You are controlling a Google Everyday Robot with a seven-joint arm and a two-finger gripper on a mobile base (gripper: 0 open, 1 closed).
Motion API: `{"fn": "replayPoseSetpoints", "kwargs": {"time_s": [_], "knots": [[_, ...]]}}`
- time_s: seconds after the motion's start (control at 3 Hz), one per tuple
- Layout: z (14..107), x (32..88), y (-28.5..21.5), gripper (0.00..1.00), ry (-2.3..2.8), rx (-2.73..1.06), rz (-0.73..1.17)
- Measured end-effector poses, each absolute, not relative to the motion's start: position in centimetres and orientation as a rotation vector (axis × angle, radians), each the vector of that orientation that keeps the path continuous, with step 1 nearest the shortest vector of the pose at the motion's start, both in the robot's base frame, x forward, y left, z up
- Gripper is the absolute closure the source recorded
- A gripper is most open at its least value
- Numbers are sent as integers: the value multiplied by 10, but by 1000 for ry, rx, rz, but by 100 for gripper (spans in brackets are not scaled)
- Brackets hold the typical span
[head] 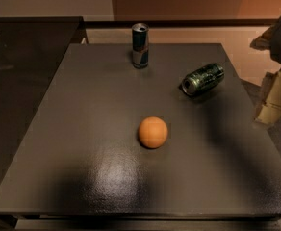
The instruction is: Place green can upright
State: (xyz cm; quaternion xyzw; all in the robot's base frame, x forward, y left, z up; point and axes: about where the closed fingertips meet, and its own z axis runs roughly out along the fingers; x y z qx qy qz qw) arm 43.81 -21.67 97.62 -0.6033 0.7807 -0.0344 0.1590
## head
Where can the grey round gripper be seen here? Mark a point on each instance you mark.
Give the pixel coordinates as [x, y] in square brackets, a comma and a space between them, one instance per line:
[269, 111]

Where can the green soda can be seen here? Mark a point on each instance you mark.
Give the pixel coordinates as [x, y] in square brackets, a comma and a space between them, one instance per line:
[202, 79]

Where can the blue silver energy drink can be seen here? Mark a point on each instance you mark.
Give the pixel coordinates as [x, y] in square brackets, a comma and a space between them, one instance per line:
[140, 45]

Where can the orange ball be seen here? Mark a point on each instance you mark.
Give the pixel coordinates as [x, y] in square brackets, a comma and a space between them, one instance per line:
[152, 132]

